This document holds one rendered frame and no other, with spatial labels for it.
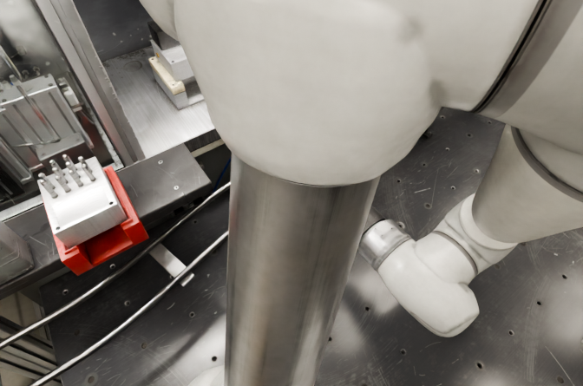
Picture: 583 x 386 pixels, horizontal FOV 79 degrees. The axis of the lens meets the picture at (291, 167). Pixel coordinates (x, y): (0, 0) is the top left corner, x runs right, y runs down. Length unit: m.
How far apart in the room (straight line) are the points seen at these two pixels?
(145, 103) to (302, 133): 0.83
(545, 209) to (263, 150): 0.18
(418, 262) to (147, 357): 0.57
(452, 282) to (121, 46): 1.01
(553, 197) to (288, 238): 0.16
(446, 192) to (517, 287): 0.29
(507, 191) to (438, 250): 0.38
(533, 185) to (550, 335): 0.75
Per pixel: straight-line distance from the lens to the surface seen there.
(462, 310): 0.65
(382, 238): 0.66
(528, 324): 0.98
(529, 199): 0.27
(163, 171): 0.79
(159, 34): 0.90
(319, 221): 0.21
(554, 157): 0.23
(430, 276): 0.64
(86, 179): 0.69
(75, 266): 0.69
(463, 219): 0.66
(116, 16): 1.14
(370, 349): 0.84
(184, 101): 0.91
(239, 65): 0.16
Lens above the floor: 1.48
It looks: 50 degrees down
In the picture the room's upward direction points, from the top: straight up
